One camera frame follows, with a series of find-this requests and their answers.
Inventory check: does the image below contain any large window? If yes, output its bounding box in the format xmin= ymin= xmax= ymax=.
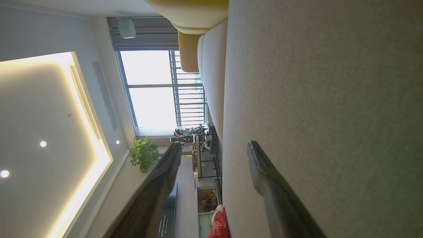
xmin=115 ymin=50 xmax=208 ymax=132

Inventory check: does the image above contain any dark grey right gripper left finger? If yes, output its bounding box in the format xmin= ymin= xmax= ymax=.
xmin=109 ymin=141 xmax=182 ymax=238

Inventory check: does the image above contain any assorted robot hardware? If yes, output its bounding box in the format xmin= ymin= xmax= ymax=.
xmin=170 ymin=124 xmax=212 ymax=150

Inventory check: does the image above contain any black frame table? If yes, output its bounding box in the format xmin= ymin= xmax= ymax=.
xmin=193 ymin=122 xmax=222 ymax=199

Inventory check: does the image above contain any white round ceiling device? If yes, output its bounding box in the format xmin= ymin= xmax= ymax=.
xmin=118 ymin=18 xmax=136 ymax=39

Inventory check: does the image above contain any grey sofa seat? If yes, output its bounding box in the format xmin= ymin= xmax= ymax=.
xmin=221 ymin=0 xmax=423 ymax=238

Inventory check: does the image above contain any grey sofa back cushion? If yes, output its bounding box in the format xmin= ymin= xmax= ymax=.
xmin=197 ymin=19 xmax=229 ymax=143

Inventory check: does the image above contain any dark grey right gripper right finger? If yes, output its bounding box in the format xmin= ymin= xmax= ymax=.
xmin=247 ymin=140 xmax=327 ymax=238

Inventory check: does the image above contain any green potted plant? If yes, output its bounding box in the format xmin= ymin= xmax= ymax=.
xmin=129 ymin=136 xmax=161 ymax=174

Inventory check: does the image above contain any yellow sofa cushion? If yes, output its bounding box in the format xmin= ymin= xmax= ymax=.
xmin=144 ymin=0 xmax=229 ymax=35
xmin=178 ymin=31 xmax=212 ymax=73

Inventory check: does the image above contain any red jersey with black number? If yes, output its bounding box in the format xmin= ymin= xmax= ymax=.
xmin=207 ymin=204 xmax=230 ymax=238

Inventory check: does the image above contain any grey roller blind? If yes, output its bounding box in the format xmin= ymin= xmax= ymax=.
xmin=107 ymin=17 xmax=179 ymax=51

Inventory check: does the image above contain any white open shelf cabinet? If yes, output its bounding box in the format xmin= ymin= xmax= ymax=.
xmin=195 ymin=186 xmax=222 ymax=238

